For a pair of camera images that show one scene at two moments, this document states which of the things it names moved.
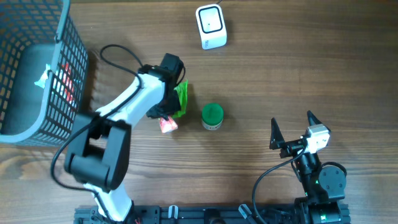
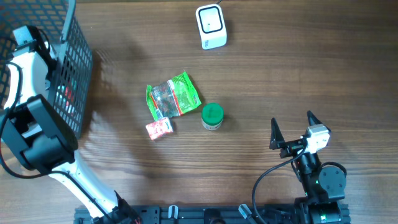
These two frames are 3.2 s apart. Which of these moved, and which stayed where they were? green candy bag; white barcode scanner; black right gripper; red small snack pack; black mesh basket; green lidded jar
Moved: red small snack pack; green candy bag
Stayed: white barcode scanner; black right gripper; green lidded jar; black mesh basket
